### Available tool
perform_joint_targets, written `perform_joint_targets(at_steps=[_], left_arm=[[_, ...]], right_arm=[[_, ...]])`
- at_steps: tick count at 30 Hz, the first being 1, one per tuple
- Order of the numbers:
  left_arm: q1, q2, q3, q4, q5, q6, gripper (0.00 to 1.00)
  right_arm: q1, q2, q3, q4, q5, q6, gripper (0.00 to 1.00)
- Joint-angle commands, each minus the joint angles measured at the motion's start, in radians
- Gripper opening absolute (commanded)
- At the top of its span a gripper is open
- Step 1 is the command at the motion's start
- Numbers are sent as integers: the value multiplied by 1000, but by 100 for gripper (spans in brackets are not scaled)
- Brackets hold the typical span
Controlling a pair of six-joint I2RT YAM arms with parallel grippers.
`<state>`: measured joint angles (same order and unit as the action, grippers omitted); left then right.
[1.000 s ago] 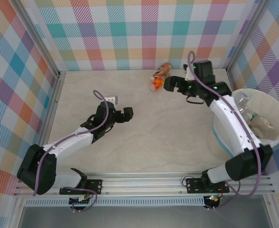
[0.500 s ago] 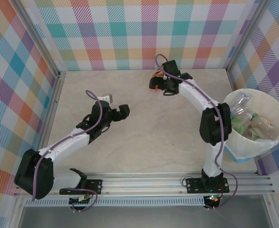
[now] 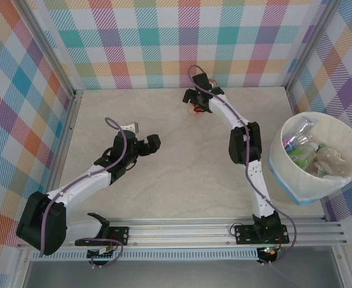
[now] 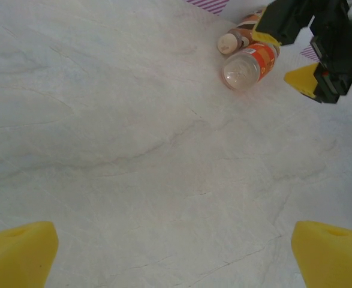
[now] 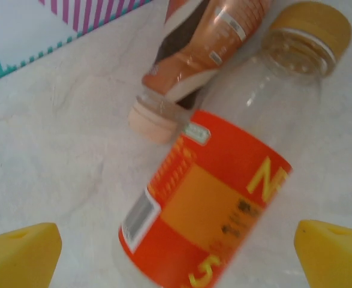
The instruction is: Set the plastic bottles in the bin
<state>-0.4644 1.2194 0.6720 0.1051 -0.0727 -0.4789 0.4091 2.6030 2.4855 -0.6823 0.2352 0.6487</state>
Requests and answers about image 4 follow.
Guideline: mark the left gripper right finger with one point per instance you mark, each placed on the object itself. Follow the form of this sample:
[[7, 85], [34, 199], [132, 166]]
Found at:
[[334, 261]]

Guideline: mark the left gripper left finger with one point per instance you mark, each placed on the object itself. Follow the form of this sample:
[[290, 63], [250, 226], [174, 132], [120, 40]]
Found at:
[[16, 258]]

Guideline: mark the orange label bottle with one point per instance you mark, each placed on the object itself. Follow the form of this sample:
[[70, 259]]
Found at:
[[241, 70]]

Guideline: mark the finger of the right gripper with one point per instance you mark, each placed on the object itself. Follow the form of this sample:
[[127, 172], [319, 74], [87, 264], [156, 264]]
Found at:
[[286, 21], [313, 81]]

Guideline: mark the brown label bottle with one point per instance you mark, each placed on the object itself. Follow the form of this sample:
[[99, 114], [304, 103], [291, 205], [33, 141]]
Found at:
[[228, 43]]

